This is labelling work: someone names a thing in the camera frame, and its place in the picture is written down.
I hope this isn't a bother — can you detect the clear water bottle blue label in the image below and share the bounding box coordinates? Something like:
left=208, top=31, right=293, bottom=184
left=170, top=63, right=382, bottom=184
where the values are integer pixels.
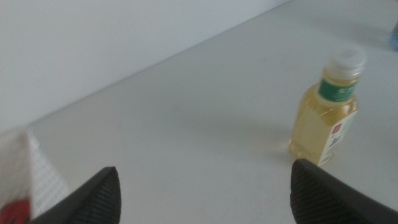
left=390, top=23, right=398, bottom=52

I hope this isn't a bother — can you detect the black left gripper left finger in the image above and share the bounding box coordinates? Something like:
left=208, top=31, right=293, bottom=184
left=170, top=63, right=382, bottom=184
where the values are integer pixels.
left=29, top=166, right=122, bottom=224

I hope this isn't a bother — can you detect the red drink can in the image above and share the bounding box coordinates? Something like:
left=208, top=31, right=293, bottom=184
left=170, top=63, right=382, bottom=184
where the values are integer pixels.
left=0, top=198, right=32, bottom=224

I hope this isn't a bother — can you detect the yellow tea bottle white cap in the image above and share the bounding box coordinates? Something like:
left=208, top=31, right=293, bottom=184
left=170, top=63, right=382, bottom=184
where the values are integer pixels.
left=288, top=46, right=367, bottom=167

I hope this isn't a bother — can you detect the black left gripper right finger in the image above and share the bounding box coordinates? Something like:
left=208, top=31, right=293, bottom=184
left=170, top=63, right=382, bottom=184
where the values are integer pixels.
left=289, top=158, right=398, bottom=224

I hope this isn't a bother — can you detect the white perforated plastic basket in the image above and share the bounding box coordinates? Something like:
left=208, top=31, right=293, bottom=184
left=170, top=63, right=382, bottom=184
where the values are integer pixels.
left=0, top=127, right=71, bottom=220

